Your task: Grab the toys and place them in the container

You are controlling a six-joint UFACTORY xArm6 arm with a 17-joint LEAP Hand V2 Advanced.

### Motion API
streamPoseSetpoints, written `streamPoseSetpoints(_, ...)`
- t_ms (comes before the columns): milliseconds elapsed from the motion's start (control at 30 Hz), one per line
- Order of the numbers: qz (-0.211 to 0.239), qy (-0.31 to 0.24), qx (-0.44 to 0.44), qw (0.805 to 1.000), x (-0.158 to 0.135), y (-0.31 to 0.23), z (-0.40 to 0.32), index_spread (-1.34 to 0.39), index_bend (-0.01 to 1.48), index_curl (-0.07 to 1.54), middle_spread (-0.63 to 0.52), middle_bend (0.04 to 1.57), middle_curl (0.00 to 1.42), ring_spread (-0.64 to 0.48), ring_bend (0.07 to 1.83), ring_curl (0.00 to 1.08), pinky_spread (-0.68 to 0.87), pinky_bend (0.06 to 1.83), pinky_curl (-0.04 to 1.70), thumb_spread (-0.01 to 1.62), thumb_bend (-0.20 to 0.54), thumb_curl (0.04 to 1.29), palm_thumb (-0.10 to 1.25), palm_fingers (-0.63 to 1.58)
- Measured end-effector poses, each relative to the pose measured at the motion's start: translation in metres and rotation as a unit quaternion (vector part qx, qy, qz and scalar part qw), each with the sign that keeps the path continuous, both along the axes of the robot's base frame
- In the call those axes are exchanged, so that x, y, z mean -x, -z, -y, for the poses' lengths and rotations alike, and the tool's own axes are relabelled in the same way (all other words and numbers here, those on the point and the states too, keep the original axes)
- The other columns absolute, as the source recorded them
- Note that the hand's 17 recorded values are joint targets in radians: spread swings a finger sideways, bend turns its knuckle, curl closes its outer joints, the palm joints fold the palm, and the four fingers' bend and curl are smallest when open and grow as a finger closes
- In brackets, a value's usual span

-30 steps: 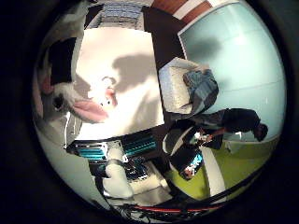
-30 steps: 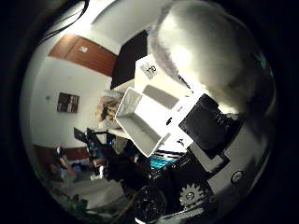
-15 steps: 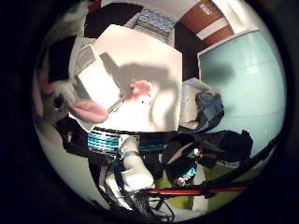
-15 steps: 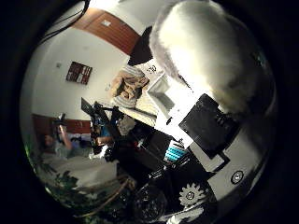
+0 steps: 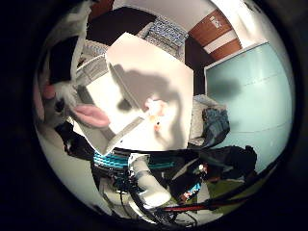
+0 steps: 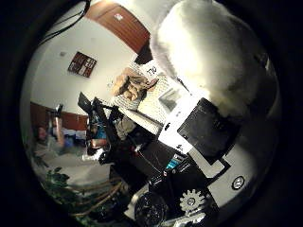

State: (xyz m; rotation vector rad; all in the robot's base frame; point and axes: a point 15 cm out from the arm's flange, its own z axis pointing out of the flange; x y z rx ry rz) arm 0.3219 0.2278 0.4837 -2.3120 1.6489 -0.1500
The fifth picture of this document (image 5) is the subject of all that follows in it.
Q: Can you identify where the white and grey plush toy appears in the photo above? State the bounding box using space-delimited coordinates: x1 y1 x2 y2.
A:
33 79 112 130

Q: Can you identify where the small white and orange toy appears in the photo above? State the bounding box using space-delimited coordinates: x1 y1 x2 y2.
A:
143 96 168 133

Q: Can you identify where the dark blue cloth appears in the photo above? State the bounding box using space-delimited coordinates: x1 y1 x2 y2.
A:
201 107 231 149

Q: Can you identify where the pale teal glass board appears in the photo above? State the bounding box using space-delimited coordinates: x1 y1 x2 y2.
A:
204 40 295 172

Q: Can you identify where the black bag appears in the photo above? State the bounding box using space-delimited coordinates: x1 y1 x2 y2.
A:
192 144 258 189

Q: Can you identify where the teal striped cable bundle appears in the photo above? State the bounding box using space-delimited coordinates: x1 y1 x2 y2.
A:
92 151 176 170

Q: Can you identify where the red cable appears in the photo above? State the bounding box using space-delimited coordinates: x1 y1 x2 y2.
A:
162 203 227 214

